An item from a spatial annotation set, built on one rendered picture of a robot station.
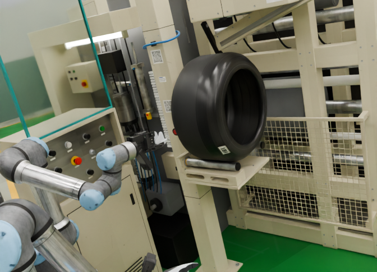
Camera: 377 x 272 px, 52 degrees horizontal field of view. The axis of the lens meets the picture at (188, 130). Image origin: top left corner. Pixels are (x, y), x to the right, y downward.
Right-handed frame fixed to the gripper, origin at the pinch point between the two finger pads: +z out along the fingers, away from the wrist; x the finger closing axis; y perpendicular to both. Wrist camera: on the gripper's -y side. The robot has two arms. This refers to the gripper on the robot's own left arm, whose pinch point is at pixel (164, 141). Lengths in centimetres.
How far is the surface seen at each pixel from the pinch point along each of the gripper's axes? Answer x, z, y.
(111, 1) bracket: 86, 60, 75
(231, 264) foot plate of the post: 26, 72, -110
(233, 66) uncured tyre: -12, 44, 27
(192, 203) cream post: 33, 50, -56
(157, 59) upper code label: 33, 38, 35
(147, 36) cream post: 36, 37, 48
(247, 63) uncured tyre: -12, 58, 27
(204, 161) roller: 10.1, 38.7, -23.2
